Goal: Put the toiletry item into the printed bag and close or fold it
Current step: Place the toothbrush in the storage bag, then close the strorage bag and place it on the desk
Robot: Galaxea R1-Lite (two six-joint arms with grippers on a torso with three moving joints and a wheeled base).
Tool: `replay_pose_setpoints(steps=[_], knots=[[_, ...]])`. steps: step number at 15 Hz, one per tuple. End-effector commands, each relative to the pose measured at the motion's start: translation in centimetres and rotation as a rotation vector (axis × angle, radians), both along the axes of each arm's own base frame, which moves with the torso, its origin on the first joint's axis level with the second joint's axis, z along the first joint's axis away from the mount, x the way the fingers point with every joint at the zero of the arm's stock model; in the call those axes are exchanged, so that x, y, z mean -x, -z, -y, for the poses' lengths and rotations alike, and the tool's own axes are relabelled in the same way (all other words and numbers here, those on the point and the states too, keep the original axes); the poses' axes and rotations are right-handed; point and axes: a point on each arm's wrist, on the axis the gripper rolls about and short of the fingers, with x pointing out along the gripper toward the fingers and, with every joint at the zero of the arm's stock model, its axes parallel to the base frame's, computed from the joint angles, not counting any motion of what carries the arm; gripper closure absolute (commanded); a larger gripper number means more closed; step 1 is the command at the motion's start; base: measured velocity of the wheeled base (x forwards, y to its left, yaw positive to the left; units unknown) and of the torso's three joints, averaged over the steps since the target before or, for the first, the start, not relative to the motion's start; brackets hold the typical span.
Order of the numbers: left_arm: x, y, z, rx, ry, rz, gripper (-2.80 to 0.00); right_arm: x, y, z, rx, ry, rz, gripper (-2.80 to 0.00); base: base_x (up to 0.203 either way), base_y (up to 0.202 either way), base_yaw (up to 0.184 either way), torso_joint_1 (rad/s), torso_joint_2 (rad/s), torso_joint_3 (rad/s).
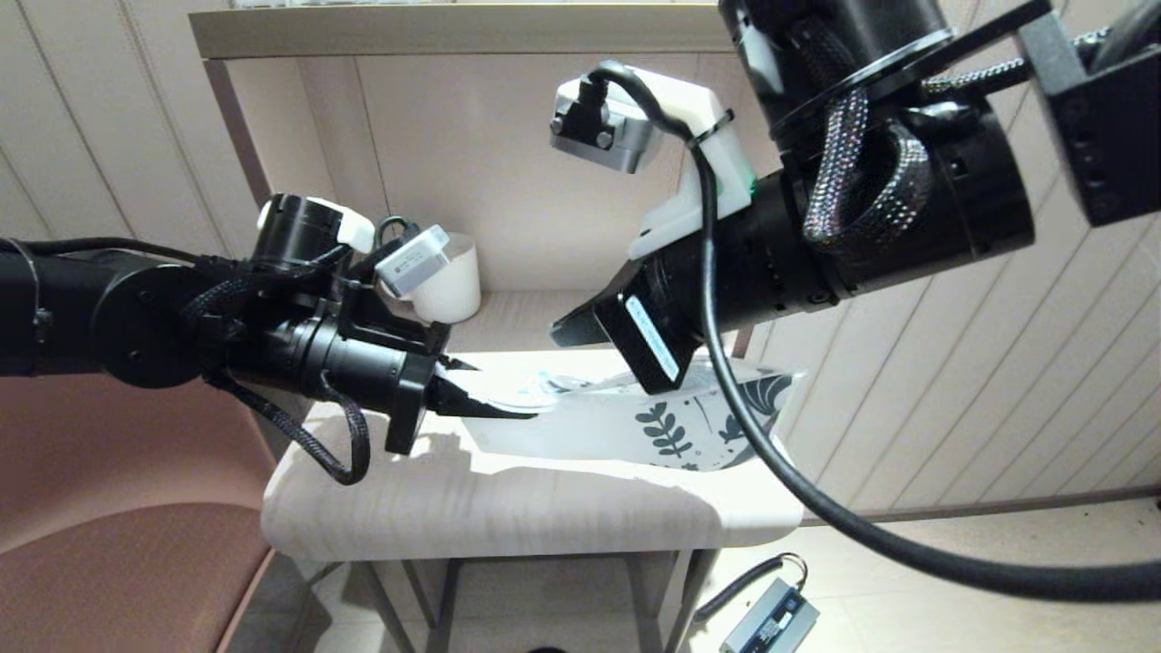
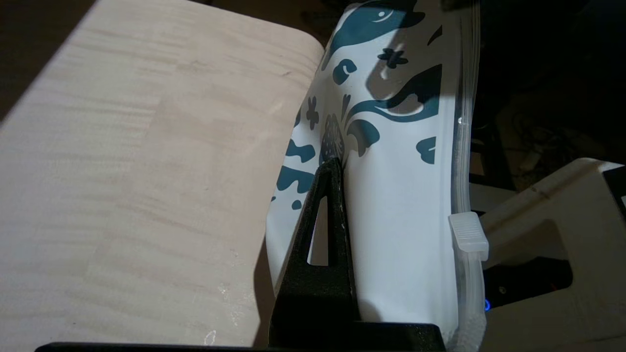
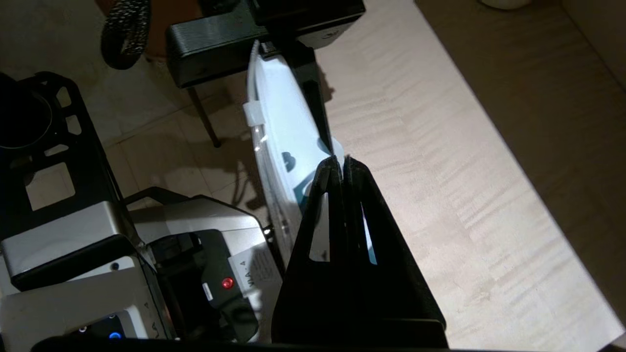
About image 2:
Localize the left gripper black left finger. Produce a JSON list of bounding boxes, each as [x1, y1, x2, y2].
[[268, 156, 363, 349]]

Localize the white black robot base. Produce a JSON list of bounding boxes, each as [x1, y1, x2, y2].
[[469, 157, 626, 352]]

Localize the white floral pouch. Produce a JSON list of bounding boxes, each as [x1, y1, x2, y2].
[[267, 0, 490, 352]]

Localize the light wooden shelf desk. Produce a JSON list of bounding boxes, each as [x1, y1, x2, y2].
[[0, 0, 326, 349]]

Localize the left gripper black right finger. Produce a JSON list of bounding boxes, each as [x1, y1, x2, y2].
[[361, 322, 447, 351]]

